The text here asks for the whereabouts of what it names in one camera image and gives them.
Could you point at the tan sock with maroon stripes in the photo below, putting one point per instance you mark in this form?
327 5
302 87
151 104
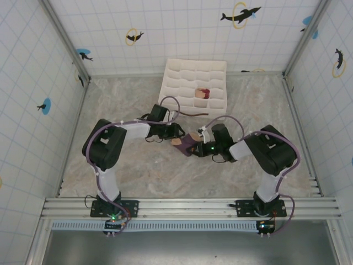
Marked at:
203 93

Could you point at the aluminium corner post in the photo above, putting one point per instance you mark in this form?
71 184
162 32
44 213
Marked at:
306 38
66 41

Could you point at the long aluminium mounting rail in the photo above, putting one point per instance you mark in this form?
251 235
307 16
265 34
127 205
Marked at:
187 207

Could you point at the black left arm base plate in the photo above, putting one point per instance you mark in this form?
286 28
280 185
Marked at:
132 207

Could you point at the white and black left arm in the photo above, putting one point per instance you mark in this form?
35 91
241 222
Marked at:
104 149

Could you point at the white fabric compartment organizer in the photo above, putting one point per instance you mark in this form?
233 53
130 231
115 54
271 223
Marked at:
193 80

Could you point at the grey metal panel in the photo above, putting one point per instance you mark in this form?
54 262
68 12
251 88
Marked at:
193 248

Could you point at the purple sock with tan heel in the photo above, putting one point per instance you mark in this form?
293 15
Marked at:
190 142

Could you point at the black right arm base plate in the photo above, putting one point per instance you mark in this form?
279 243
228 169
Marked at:
244 207

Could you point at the shark blue circle sticker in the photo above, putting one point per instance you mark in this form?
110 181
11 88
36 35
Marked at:
84 54
309 23
45 106

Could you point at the aluminium side rail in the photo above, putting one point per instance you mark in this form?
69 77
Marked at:
74 110
302 132

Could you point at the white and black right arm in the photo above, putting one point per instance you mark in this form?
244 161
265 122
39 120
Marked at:
275 154

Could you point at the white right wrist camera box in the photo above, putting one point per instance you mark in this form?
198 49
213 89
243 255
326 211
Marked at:
203 132

